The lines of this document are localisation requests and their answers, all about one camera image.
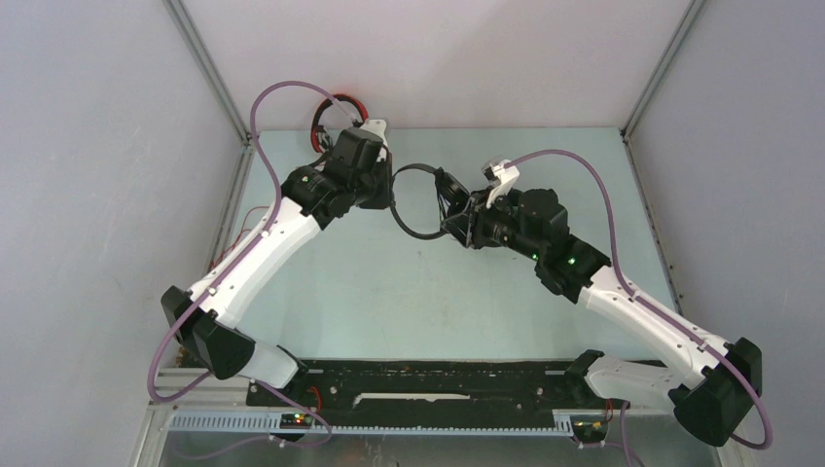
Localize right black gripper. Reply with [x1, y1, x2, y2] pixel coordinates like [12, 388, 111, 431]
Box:
[440, 185, 544, 263]

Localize red headphones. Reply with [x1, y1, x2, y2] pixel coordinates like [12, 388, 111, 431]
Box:
[309, 93, 370, 156]

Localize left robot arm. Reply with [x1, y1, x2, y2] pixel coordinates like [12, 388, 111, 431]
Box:
[161, 119, 391, 406]

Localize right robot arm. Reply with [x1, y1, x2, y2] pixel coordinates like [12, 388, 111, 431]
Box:
[441, 188, 766, 447]

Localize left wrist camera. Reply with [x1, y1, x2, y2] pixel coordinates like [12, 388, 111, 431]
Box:
[357, 119, 389, 159]

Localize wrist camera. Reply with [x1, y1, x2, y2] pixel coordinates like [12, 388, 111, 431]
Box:
[483, 159, 520, 208]
[357, 119, 389, 159]

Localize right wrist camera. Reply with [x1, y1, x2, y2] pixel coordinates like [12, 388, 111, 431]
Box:
[483, 159, 520, 208]

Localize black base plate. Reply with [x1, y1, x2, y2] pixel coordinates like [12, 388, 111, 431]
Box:
[282, 359, 622, 430]

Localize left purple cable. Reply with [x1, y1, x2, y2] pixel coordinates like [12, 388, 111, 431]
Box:
[146, 80, 362, 449]

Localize aluminium frame rail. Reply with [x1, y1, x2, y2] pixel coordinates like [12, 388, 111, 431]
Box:
[148, 367, 736, 440]

